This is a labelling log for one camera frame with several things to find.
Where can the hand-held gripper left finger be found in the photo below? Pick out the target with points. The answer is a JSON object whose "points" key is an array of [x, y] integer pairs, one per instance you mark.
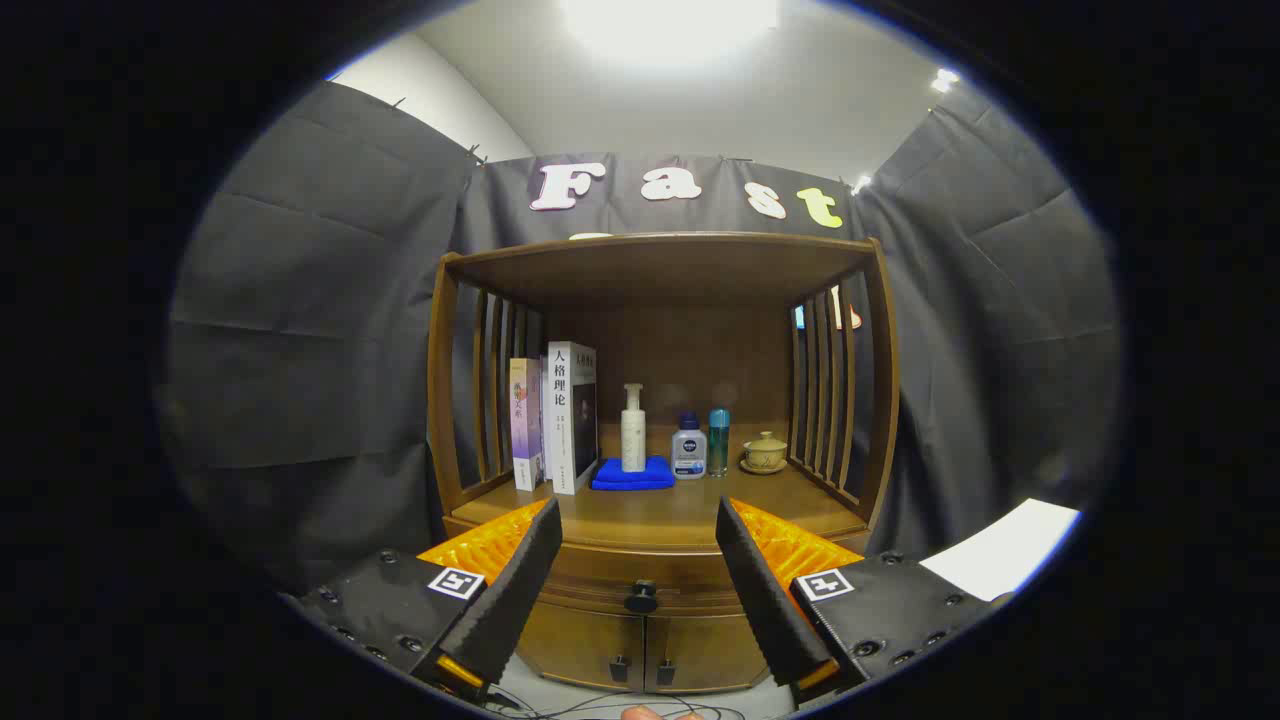
{"points": [[520, 590]]}

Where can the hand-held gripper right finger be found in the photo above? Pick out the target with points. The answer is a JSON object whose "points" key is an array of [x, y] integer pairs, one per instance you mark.
{"points": [[765, 600]]}

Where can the wooden drawer with black knob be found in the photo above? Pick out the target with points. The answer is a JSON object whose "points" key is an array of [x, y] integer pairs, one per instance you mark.
{"points": [[640, 565]]}

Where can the wooden cabinet door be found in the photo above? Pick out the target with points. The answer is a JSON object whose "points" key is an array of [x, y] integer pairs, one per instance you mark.
{"points": [[700, 650], [580, 645]]}

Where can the wooden countertop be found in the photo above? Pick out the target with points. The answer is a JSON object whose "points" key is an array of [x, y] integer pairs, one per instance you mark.
{"points": [[650, 510]]}

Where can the brown wooden cabinet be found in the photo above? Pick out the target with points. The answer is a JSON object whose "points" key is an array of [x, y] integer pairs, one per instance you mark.
{"points": [[660, 270]]}

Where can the yellow saucer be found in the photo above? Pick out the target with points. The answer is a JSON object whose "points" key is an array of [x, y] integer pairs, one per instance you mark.
{"points": [[764, 469]]}

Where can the yellow lidded teacup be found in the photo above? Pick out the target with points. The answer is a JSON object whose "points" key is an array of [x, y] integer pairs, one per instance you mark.
{"points": [[766, 452]]}

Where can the blue folded cloth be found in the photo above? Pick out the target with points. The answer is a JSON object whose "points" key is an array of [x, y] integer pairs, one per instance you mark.
{"points": [[632, 478]]}

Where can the teal bottle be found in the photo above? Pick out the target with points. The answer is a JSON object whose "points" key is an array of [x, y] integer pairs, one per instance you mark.
{"points": [[719, 445]]}

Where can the white bottle with blue cap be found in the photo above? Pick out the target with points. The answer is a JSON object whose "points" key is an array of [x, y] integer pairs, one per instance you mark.
{"points": [[689, 452]]}

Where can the purple book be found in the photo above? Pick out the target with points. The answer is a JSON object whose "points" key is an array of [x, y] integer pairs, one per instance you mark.
{"points": [[525, 420]]}

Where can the large white book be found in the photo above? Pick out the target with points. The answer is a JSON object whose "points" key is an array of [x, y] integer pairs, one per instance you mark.
{"points": [[570, 420]]}

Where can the white pump bottle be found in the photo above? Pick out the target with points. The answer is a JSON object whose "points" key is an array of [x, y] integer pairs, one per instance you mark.
{"points": [[633, 435]]}

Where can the small ceiling spotlight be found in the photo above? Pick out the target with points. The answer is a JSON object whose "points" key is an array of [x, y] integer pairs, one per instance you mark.
{"points": [[944, 79]]}

